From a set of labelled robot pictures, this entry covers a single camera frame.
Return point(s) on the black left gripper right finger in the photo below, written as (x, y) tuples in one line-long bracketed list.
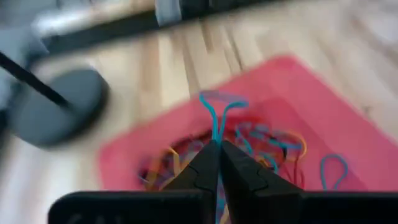
[(248, 193)]

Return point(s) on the black table edge rail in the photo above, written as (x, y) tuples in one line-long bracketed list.
[(109, 29)]

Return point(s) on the white and black globe lamp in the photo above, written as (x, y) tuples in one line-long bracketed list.
[(46, 118)]

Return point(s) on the grey frame post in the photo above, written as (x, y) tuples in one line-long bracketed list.
[(168, 12)]

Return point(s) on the teal rubber band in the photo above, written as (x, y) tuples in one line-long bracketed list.
[(214, 127), (273, 141), (322, 174)]

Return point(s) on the yellow rubber band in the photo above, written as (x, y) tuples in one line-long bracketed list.
[(175, 158), (304, 146)]

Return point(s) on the red rubber band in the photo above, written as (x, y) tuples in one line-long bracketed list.
[(300, 177)]

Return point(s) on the pink translucent plastic bin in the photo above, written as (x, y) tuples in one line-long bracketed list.
[(280, 87)]

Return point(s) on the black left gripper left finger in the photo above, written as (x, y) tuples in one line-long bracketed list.
[(199, 186)]

